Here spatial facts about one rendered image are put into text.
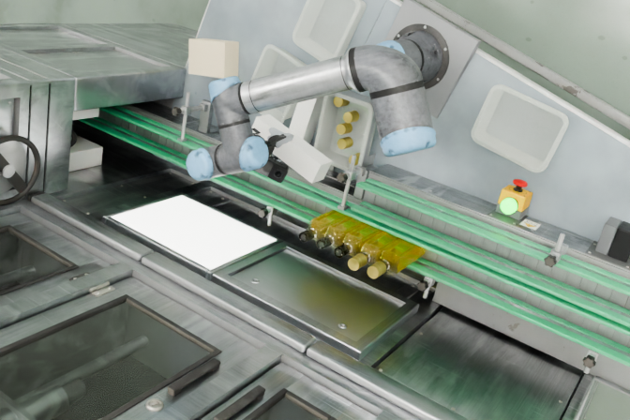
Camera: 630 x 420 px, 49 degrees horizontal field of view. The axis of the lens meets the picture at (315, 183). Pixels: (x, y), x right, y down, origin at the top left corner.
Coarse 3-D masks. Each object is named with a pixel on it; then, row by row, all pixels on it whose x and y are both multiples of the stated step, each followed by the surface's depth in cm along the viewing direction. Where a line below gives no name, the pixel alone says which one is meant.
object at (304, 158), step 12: (264, 120) 191; (276, 120) 194; (264, 132) 190; (288, 132) 191; (288, 144) 187; (300, 144) 187; (288, 156) 187; (300, 156) 185; (312, 156) 185; (324, 156) 188; (300, 168) 186; (312, 168) 184; (324, 168) 186; (312, 180) 185
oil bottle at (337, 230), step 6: (336, 222) 193; (342, 222) 194; (348, 222) 195; (354, 222) 196; (360, 222) 197; (330, 228) 189; (336, 228) 189; (342, 228) 190; (348, 228) 191; (354, 228) 193; (324, 234) 189; (330, 234) 188; (336, 234) 187; (342, 234) 188; (336, 240) 188; (330, 246) 189; (336, 246) 188
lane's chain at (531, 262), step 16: (368, 192) 203; (384, 208) 202; (400, 208) 199; (448, 208) 191; (448, 224) 192; (464, 240) 190; (480, 240) 187; (512, 256) 183; (528, 256) 181; (544, 272) 180; (560, 272) 177; (592, 288) 174; (608, 288) 171; (624, 304) 170
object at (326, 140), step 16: (336, 96) 208; (336, 112) 216; (368, 112) 211; (320, 128) 213; (336, 128) 218; (352, 128) 215; (368, 128) 204; (320, 144) 216; (336, 144) 219; (352, 144) 216; (336, 160) 214
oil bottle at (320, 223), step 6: (324, 216) 197; (330, 216) 198; (336, 216) 198; (342, 216) 199; (348, 216) 201; (312, 222) 192; (318, 222) 192; (324, 222) 192; (330, 222) 193; (318, 228) 190; (324, 228) 191; (318, 234) 190
